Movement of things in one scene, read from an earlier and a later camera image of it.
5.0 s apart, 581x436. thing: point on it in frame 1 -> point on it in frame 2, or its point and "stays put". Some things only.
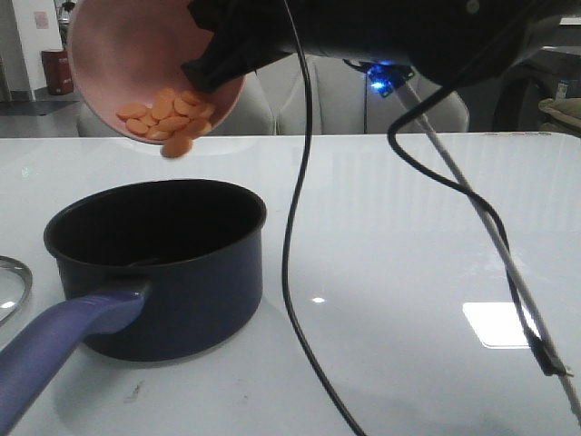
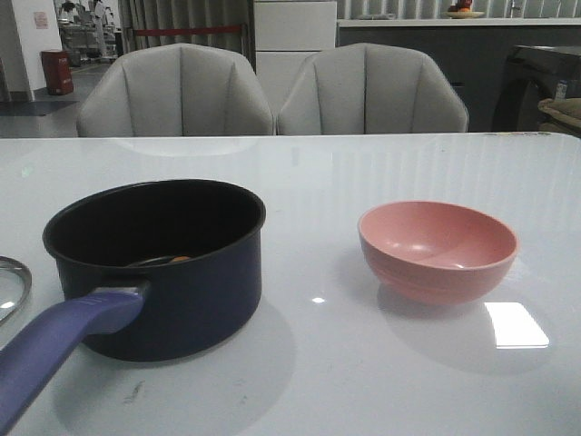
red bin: (58, 73) stays put
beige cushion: (564, 115) stays put
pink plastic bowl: (124, 52) -> (435, 252)
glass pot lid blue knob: (16, 282) stays put
